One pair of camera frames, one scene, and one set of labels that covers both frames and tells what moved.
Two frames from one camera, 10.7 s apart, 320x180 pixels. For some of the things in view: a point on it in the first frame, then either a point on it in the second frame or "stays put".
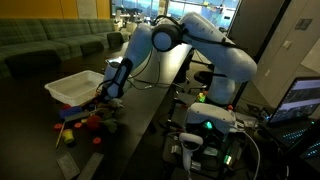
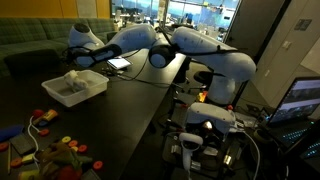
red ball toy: (93, 122) → (68, 173)
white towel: (117, 102) → (74, 82)
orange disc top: (96, 140) → (97, 164)
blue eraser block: (69, 111) → (9, 131)
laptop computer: (297, 114) stays put
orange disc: (58, 126) → (82, 148)
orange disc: (78, 124) → (44, 132)
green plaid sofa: (36, 47) stays put
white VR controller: (189, 144) stays put
